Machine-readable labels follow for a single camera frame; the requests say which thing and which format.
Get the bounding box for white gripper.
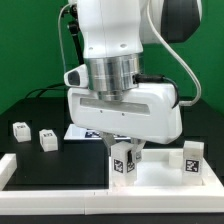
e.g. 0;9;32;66
64;65;182;163

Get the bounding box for white square table top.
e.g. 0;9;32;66
109;149;222;196

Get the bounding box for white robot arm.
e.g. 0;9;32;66
64;0;202;162

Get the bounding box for white sheet with tags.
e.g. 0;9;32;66
63;123;131;141

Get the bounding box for white U-shaped fence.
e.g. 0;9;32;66
0;151;224;216

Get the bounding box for black cables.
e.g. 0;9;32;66
24;83;69;100

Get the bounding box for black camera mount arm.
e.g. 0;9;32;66
68;4;84;65

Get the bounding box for white cable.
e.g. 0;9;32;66
57;3;72;73

